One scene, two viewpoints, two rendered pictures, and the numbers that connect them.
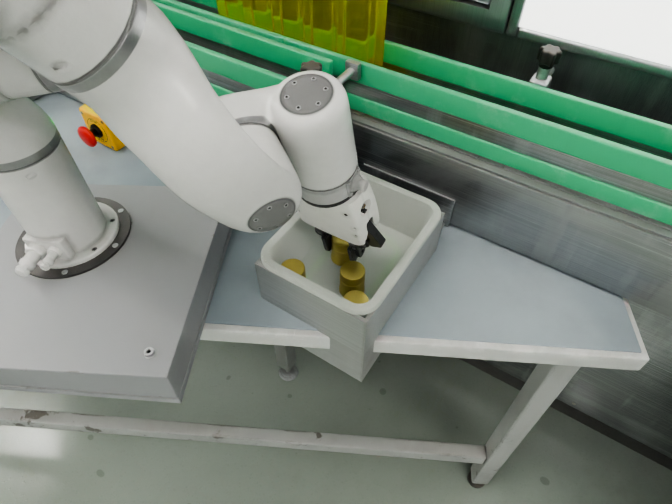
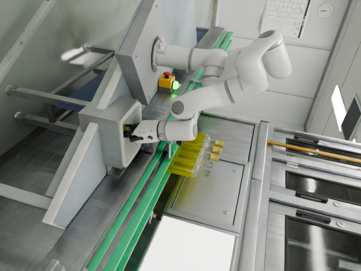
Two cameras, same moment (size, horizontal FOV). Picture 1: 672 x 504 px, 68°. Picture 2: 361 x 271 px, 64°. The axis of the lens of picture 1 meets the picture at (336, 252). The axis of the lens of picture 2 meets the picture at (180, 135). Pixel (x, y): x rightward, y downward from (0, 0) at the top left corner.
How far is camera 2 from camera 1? 0.66 m
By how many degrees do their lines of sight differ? 41
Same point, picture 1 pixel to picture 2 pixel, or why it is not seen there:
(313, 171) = (174, 125)
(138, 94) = (219, 93)
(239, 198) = (189, 101)
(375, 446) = not seen: outside the picture
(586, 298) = (72, 212)
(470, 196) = (120, 182)
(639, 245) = (97, 229)
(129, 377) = (134, 46)
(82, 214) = (166, 61)
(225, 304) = (123, 83)
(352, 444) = not seen: outside the picture
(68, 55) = (232, 86)
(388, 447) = not seen: outside the picture
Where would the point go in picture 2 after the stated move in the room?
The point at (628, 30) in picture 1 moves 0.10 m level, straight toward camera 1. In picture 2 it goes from (159, 245) to (159, 230)
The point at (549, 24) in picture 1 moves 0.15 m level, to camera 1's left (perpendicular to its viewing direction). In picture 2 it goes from (163, 223) to (173, 189)
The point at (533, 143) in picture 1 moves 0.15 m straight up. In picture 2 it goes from (139, 202) to (177, 213)
